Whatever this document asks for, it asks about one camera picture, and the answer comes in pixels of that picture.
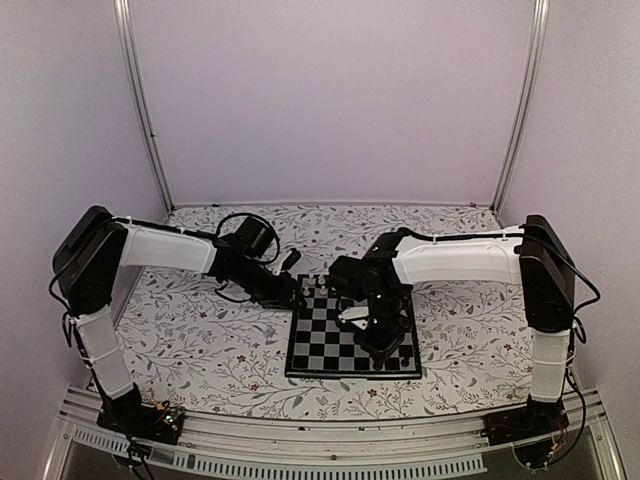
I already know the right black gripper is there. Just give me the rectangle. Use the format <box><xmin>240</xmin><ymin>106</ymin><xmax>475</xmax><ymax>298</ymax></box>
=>
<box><xmin>352</xmin><ymin>290</ymin><xmax>411</xmax><ymax>366</ymax></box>

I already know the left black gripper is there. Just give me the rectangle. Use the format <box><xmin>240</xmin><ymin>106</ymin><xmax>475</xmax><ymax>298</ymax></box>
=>
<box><xmin>233</xmin><ymin>257</ymin><xmax>308</xmax><ymax>310</ymax></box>

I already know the black white chessboard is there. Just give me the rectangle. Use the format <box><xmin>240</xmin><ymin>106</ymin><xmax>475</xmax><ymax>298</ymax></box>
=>
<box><xmin>284</xmin><ymin>274</ymin><xmax>422</xmax><ymax>380</ymax></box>

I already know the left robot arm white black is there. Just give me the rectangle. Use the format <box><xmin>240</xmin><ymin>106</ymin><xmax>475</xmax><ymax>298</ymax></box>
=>
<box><xmin>48</xmin><ymin>206</ymin><xmax>301</xmax><ymax>434</ymax></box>

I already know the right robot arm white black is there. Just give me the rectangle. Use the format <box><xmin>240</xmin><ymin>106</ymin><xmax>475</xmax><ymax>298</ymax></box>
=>
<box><xmin>328</xmin><ymin>215</ymin><xmax>580</xmax><ymax>436</ymax></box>

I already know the floral patterned table mat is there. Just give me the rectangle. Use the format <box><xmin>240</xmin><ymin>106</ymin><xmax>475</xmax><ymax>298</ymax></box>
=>
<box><xmin>102</xmin><ymin>203</ymin><xmax>569</xmax><ymax>420</ymax></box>

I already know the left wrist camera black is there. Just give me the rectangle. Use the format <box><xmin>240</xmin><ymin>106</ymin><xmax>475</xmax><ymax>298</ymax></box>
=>
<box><xmin>235</xmin><ymin>217</ymin><xmax>274</xmax><ymax>258</ymax></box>

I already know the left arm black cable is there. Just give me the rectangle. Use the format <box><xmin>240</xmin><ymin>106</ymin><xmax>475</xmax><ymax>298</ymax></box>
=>
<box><xmin>214</xmin><ymin>212</ymin><xmax>284</xmax><ymax>266</ymax></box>

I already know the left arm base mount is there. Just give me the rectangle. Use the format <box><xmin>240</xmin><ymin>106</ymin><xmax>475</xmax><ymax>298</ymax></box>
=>
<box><xmin>97</xmin><ymin>398</ymin><xmax>186</xmax><ymax>445</ymax></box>

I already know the front aluminium rail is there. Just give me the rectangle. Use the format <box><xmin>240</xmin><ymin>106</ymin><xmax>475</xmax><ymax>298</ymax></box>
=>
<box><xmin>38</xmin><ymin>387</ymin><xmax>639</xmax><ymax>479</ymax></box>

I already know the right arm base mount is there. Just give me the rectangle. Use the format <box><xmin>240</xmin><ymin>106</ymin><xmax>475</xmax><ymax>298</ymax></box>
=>
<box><xmin>480</xmin><ymin>399</ymin><xmax>569</xmax><ymax>469</ymax></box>

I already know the left aluminium frame post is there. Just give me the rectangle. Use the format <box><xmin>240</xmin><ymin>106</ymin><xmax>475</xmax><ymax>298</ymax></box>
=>
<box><xmin>113</xmin><ymin>0</ymin><xmax>175</xmax><ymax>213</ymax></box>

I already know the aluminium frame post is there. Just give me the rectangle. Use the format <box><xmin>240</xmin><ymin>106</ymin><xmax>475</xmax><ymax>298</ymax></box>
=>
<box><xmin>113</xmin><ymin>0</ymin><xmax>175</xmax><ymax>213</ymax></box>
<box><xmin>489</xmin><ymin>0</ymin><xmax>549</xmax><ymax>212</ymax></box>

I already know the right aluminium frame post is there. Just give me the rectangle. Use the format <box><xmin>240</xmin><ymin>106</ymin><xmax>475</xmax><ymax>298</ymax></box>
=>
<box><xmin>489</xmin><ymin>0</ymin><xmax>549</xmax><ymax>212</ymax></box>

